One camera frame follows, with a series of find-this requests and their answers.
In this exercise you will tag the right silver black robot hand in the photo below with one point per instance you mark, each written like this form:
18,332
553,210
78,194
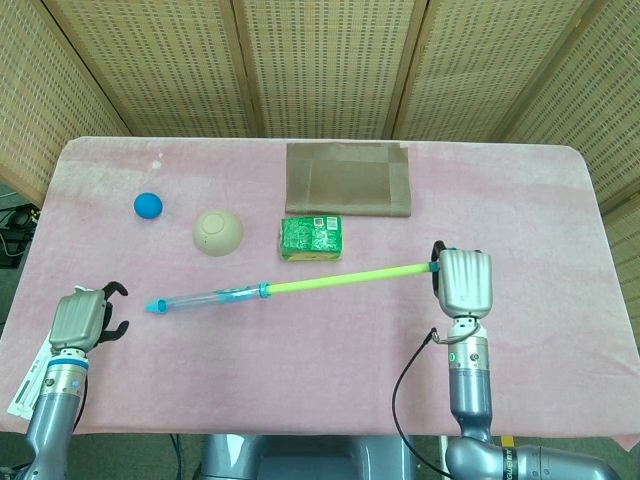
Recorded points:
465,282

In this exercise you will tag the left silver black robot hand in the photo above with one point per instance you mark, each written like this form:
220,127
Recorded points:
75,320

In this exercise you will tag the blue-green water pump toy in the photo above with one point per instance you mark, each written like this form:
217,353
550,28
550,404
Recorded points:
340,278

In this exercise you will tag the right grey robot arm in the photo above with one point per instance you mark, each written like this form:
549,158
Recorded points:
470,395

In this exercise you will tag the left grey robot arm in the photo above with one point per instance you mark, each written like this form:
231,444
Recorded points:
50,415

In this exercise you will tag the white folding stand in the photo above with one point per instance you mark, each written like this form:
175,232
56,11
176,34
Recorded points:
27,390

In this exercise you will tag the black floor equipment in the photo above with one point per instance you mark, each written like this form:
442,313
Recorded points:
15,232

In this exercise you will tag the blue ball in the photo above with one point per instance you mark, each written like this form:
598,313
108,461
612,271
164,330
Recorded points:
148,206

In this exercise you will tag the brown folded cloth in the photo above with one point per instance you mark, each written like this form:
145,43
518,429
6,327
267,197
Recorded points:
347,180

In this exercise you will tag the green packaged sponge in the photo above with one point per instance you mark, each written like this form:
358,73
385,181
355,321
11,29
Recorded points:
312,239

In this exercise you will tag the white table leg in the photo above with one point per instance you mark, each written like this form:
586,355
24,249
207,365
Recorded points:
443,442

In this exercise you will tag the beige upturned bowl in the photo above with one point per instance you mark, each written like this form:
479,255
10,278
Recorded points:
218,232

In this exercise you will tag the pink tablecloth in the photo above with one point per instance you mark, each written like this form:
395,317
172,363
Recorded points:
300,360

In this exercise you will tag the grey robot torso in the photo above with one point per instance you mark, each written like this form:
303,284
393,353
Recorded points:
310,457

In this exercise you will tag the bamboo folding screen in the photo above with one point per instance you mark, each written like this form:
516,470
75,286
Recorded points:
320,65

